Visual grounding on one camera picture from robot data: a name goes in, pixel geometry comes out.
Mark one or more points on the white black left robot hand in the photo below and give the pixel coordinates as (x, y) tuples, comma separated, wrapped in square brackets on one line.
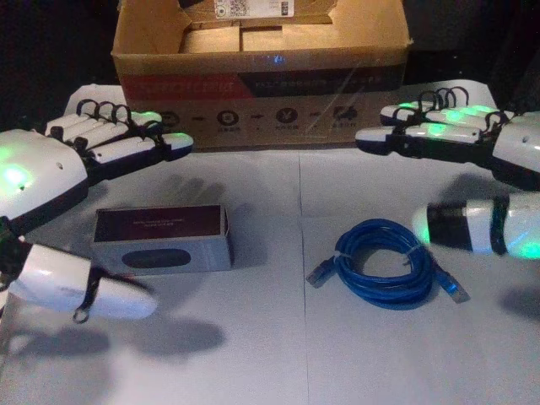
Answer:
[(38, 169)]

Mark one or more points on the open brown cardboard box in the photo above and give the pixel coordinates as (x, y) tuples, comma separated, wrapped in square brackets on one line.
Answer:
[(270, 67)]

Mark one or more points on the small maroon grey product box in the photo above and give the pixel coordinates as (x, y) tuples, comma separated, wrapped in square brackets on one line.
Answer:
[(169, 249)]

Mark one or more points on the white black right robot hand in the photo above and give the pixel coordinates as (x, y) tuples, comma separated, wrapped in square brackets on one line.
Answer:
[(519, 143)]

